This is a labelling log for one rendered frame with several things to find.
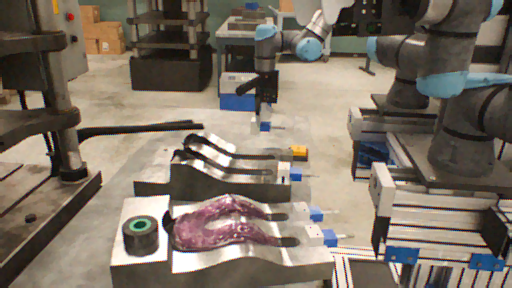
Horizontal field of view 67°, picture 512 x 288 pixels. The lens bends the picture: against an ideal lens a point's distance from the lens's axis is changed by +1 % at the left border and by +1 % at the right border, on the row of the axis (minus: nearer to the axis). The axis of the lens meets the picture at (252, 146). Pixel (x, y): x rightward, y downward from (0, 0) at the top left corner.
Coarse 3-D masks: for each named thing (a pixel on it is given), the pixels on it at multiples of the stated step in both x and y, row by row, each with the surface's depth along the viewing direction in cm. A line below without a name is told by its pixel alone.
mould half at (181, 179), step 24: (192, 144) 129; (216, 144) 135; (144, 168) 129; (168, 168) 129; (192, 168) 117; (240, 168) 125; (264, 168) 125; (144, 192) 123; (168, 192) 121; (192, 192) 120; (216, 192) 119; (240, 192) 118; (264, 192) 117; (288, 192) 116
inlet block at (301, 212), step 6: (294, 204) 107; (300, 204) 107; (294, 210) 106; (300, 210) 104; (306, 210) 104; (312, 210) 107; (318, 210) 107; (336, 210) 108; (294, 216) 106; (300, 216) 104; (306, 216) 104; (312, 216) 105; (318, 216) 105
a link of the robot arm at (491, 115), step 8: (496, 96) 81; (504, 96) 80; (496, 104) 81; (504, 104) 79; (488, 112) 82; (496, 112) 80; (504, 112) 79; (488, 120) 82; (496, 120) 80; (504, 120) 79; (488, 128) 83; (496, 128) 81; (504, 128) 79; (496, 136) 83; (504, 136) 80
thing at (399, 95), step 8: (400, 80) 136; (408, 80) 134; (392, 88) 140; (400, 88) 137; (408, 88) 135; (392, 96) 139; (400, 96) 137; (408, 96) 135; (416, 96) 135; (424, 96) 137; (392, 104) 139; (400, 104) 137; (408, 104) 135; (416, 104) 135; (424, 104) 136
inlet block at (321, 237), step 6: (306, 228) 97; (312, 228) 97; (318, 228) 97; (330, 228) 99; (306, 234) 96; (312, 234) 95; (318, 234) 95; (324, 234) 97; (330, 234) 97; (348, 234) 99; (306, 240) 97; (312, 240) 94; (318, 240) 94; (324, 240) 95; (330, 240) 95; (336, 240) 96; (312, 246) 95; (330, 246) 96; (336, 246) 97
